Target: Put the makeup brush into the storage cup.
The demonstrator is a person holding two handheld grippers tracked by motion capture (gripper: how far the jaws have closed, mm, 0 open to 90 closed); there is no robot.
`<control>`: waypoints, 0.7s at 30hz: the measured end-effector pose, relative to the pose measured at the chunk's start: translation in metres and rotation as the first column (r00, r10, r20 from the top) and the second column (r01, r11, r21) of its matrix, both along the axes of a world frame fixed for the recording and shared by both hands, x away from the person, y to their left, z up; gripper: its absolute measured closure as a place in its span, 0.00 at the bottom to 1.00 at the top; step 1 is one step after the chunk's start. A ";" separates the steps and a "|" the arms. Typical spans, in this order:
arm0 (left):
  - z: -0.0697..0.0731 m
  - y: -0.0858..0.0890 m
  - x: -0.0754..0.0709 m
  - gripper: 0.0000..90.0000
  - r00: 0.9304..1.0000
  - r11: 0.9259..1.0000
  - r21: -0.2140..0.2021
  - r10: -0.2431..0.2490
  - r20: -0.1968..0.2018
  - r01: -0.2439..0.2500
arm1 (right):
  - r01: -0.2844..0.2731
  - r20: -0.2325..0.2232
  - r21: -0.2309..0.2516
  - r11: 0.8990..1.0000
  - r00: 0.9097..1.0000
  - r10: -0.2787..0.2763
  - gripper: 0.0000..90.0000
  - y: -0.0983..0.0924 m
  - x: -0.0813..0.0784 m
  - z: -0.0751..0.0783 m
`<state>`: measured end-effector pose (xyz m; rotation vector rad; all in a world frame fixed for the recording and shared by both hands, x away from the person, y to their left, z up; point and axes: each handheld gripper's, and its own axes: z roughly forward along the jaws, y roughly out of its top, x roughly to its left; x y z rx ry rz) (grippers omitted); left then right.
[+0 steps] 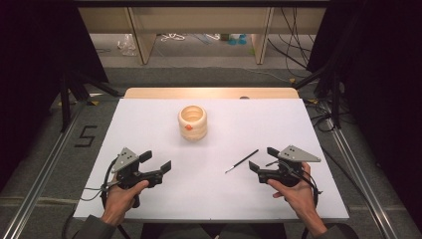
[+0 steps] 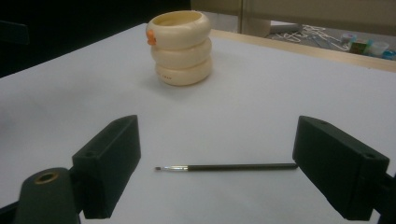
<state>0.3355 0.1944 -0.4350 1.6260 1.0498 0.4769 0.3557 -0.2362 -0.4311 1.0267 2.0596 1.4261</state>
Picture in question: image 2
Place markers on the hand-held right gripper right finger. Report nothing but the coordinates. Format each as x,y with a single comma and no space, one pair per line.
336,165

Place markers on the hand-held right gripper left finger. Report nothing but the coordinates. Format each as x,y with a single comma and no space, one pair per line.
107,165

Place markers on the thin black makeup brush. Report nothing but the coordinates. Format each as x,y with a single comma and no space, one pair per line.
236,167

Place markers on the cream ringed pen holder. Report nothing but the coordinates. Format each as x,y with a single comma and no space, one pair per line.
180,46

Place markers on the green box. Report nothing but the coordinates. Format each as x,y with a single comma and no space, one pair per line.
358,47

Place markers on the clear plastic container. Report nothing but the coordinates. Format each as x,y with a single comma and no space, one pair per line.
378,48

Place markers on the beige cabinet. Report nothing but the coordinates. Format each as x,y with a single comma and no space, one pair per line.
292,14

